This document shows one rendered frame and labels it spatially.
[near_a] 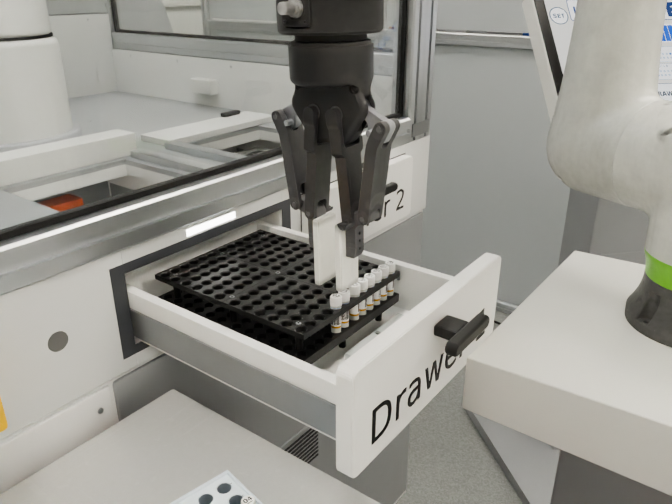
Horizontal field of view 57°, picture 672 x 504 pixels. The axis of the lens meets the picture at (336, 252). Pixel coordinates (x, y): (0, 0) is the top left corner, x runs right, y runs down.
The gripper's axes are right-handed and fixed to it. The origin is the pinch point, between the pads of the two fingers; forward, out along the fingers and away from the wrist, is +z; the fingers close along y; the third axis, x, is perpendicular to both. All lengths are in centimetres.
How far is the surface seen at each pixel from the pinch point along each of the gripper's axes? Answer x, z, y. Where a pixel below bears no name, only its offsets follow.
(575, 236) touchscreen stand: 100, 32, -3
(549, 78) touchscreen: 80, -7, -7
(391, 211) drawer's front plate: 41.6, 11.4, -19.2
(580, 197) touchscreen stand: 100, 22, -3
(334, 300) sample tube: -0.6, 5.1, 0.1
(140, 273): -6.1, 6.4, -24.7
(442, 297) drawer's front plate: 3.4, 3.6, 10.3
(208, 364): -10.5, 10.8, -8.7
